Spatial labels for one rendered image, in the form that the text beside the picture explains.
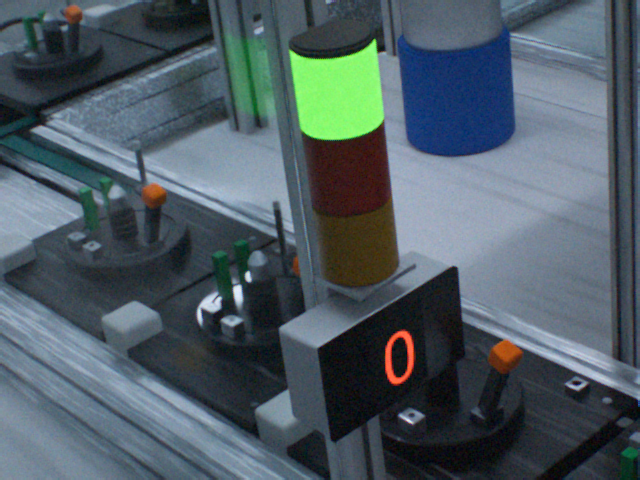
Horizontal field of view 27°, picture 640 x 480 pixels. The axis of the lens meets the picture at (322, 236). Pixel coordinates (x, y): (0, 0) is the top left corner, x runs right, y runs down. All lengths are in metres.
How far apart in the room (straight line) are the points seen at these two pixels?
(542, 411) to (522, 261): 0.46
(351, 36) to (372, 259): 0.14
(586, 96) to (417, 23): 0.33
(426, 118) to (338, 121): 1.10
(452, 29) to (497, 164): 0.19
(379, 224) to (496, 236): 0.87
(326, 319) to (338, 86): 0.16
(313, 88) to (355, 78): 0.02
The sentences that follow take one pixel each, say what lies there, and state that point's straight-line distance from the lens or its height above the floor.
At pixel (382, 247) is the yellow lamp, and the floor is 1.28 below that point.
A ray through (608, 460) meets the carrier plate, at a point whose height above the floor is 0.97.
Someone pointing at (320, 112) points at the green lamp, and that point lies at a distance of 0.78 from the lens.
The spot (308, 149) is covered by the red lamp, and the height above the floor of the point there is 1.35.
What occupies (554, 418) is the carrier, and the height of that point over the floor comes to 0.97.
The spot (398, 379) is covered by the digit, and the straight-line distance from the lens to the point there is 0.87.
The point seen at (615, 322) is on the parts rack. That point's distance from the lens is 1.29.
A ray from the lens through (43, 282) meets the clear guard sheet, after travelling 0.74.
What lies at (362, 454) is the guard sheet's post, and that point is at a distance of 0.95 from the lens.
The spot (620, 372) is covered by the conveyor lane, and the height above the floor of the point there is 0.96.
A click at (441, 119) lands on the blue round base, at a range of 1.87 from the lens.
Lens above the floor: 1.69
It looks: 29 degrees down
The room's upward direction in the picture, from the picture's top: 8 degrees counter-clockwise
